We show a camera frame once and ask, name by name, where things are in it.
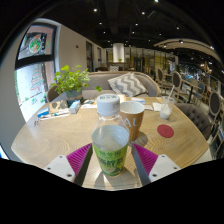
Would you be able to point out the potted green plant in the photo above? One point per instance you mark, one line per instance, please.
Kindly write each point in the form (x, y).
(70, 80)

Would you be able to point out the group of dining chairs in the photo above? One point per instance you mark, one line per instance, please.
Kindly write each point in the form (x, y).
(176, 83)

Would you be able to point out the white round column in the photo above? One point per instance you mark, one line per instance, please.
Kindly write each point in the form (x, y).
(118, 52)

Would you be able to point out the clear plastic cup with straw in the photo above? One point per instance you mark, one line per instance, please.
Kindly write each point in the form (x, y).
(166, 110)

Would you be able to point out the small light blue box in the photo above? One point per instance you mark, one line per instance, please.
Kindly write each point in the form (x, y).
(74, 107)

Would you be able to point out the grey white chevron pillow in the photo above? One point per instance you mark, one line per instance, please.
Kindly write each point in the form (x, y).
(127, 85)

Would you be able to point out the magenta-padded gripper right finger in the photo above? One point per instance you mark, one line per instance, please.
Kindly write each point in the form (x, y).
(161, 165)

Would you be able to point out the white printed leaflets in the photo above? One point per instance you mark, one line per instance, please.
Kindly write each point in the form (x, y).
(138, 100)

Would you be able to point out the grey curved sofa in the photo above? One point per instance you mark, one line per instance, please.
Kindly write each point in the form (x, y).
(98, 83)

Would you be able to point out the blue and white packet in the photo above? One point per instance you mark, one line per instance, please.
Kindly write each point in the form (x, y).
(43, 112)

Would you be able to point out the group of ceiling lights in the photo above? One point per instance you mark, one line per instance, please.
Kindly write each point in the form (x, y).
(140, 20)

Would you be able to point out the brown mug with white letters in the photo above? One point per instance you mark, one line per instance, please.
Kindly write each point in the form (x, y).
(135, 120)

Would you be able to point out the grey tufted armchair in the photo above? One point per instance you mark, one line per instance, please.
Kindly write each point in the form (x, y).
(195, 118)

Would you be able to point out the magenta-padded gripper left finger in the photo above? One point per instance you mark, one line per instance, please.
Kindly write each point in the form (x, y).
(60, 166)

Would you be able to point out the flat round red coaster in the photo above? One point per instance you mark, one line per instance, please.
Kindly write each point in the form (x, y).
(165, 131)

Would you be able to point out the clear green-label drink bottle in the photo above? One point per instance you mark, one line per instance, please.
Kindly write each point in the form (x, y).
(110, 146)

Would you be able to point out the window with festive decorations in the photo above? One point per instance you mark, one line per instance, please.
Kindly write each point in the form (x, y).
(33, 80)

